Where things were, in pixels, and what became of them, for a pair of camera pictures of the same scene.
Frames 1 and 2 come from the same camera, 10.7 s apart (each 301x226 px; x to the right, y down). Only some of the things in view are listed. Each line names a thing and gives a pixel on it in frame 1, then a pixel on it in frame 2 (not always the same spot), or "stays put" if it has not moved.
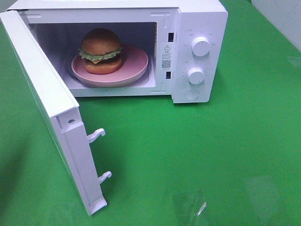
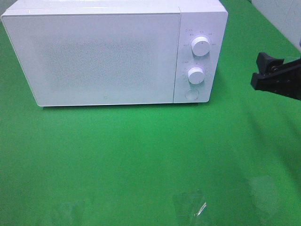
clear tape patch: [190, 203] stays put
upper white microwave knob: [200, 45] stays put
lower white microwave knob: [195, 75] stays put
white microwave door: [63, 114] → [79, 59]
